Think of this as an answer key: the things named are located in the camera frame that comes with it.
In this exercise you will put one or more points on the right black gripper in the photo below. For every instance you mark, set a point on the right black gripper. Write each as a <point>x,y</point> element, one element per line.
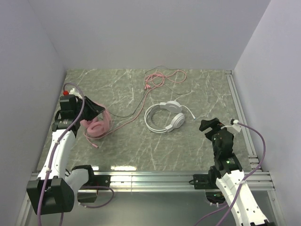
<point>212,127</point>

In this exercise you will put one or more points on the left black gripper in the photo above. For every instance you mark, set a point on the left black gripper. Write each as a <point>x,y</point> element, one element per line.
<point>87,108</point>

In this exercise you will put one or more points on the pink headphones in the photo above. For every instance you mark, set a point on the pink headphones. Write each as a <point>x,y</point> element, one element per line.
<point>97,128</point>

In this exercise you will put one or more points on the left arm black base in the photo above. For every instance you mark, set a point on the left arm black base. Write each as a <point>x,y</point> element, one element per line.
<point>86,188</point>

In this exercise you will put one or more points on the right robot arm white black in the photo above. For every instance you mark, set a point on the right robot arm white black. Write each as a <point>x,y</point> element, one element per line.
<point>228,175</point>

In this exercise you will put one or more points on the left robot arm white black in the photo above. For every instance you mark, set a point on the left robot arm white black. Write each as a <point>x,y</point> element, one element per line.
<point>53,192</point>

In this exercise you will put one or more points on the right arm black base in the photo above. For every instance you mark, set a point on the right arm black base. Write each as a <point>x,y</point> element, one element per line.
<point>208,182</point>

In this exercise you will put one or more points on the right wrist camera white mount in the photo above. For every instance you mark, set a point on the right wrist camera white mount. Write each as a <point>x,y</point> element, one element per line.
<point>234,127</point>

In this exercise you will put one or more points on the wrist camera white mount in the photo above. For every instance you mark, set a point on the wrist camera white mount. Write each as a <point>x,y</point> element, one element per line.
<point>73,91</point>
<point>234,127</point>

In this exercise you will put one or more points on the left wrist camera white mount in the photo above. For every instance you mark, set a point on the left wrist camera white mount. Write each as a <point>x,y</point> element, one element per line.
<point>73,91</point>

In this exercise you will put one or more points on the aluminium right side rail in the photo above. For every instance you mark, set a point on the aluminium right side rail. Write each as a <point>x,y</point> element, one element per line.
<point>252,155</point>

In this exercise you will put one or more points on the aluminium rail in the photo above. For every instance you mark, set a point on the aluminium rail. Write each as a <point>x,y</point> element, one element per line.
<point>252,155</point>
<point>172,181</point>

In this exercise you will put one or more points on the aluminium front rail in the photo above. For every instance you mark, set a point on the aluminium front rail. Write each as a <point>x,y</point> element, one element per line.
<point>172,181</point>

